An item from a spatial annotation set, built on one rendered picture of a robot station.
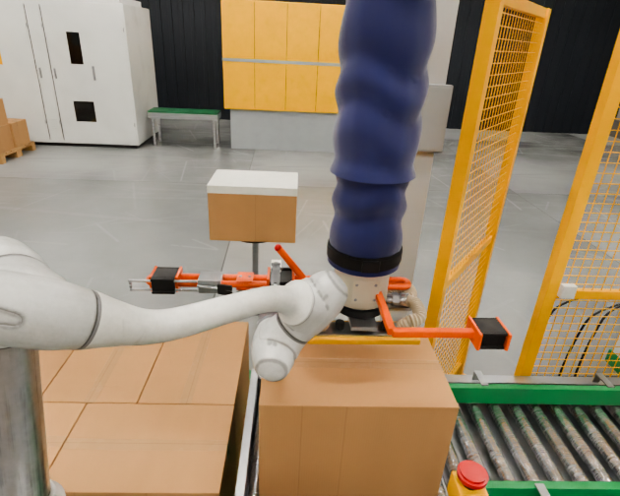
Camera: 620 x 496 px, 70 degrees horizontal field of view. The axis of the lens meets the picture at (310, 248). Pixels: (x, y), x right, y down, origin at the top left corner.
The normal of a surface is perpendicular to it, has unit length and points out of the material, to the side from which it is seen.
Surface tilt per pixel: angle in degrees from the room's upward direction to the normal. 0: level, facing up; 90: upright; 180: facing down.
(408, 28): 82
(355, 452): 90
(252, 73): 90
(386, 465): 90
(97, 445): 0
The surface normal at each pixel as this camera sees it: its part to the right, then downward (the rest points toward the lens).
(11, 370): 0.63, 0.28
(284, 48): 0.05, 0.43
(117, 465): 0.04, -0.91
